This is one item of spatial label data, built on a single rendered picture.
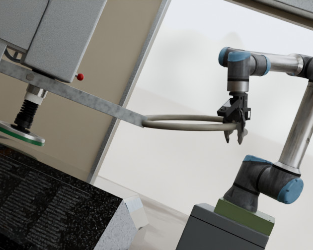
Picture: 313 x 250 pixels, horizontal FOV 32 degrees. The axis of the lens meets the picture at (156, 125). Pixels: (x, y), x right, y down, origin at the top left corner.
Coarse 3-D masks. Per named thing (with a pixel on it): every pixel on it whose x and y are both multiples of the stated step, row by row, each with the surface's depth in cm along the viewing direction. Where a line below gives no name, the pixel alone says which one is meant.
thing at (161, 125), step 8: (152, 120) 251; (160, 120) 255; (168, 120) 257; (176, 120) 259; (184, 120) 259; (192, 120) 259; (200, 120) 258; (208, 120) 256; (216, 120) 254; (160, 128) 217; (168, 128) 215; (176, 128) 214; (184, 128) 213; (192, 128) 213; (200, 128) 213; (208, 128) 213; (216, 128) 214; (224, 128) 216; (232, 128) 219
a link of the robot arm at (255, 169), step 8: (248, 160) 280; (256, 160) 278; (264, 160) 278; (240, 168) 284; (248, 168) 279; (256, 168) 277; (264, 168) 275; (240, 176) 281; (248, 176) 278; (256, 176) 275; (240, 184) 280; (248, 184) 278; (256, 184) 275
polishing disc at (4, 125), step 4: (0, 124) 206; (4, 124) 209; (8, 124) 217; (4, 128) 204; (8, 128) 204; (12, 128) 204; (16, 132) 204; (20, 132) 204; (24, 132) 209; (24, 136) 205; (28, 136) 206; (32, 136) 207; (36, 136) 213; (40, 136) 222; (36, 140) 209; (40, 140) 211; (44, 140) 214
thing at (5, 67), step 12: (0, 60) 204; (12, 72) 206; (24, 72) 207; (36, 72) 209; (36, 84) 209; (48, 84) 210; (60, 84) 212; (72, 96) 214; (84, 96) 215; (96, 108) 217; (108, 108) 219; (120, 108) 220; (132, 120) 222; (144, 120) 224
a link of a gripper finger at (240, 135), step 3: (240, 123) 218; (237, 126) 219; (240, 126) 219; (237, 129) 220; (240, 129) 219; (246, 129) 223; (237, 132) 220; (240, 132) 219; (243, 132) 219; (246, 132) 222; (237, 135) 220; (240, 135) 219; (243, 135) 220; (240, 138) 219; (240, 141) 220; (240, 144) 221
